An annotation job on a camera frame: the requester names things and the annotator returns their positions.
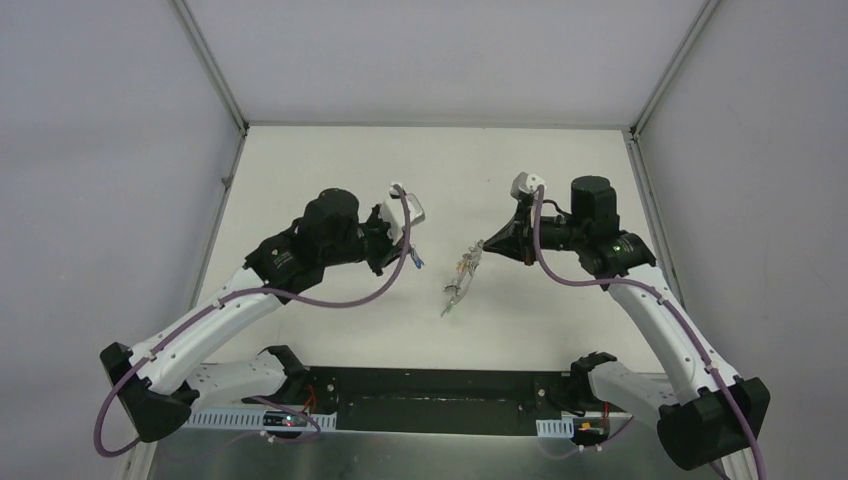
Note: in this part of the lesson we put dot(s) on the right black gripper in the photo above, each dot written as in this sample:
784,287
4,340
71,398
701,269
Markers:
515,240

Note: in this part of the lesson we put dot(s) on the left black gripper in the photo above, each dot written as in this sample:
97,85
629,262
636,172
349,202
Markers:
385,241

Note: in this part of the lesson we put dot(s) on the blue tag key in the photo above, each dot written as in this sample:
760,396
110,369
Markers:
416,258

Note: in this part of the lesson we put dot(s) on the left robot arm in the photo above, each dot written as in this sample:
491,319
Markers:
162,381

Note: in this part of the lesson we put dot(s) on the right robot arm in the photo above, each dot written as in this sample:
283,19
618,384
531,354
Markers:
708,410

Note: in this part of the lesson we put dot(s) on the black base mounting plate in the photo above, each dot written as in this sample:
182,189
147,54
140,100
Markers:
465,402

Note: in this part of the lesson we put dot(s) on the left controller board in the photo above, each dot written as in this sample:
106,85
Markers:
284,420

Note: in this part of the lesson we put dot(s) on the controller board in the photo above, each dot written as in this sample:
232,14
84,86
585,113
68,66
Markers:
591,430
284,420

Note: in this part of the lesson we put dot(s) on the right controller board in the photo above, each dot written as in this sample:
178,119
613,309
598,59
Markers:
591,430

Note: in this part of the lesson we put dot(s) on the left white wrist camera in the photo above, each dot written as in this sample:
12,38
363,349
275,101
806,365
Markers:
398,209

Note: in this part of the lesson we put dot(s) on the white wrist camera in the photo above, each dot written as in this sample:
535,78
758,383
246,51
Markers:
525,184
398,209

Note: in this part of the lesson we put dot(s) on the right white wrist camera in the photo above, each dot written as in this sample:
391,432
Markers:
525,184

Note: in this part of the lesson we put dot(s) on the aluminium frame rail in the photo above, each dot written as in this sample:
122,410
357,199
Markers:
231,442

